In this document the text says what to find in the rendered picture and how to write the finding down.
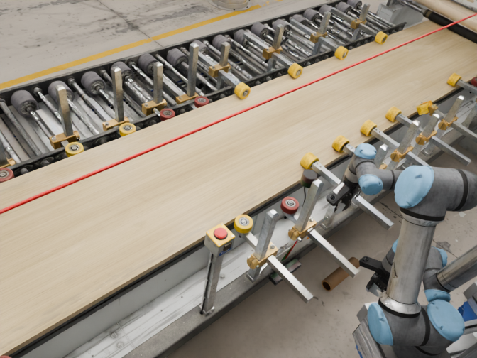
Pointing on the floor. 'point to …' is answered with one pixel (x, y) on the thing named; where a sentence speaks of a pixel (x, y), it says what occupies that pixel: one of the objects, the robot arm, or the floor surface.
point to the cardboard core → (338, 275)
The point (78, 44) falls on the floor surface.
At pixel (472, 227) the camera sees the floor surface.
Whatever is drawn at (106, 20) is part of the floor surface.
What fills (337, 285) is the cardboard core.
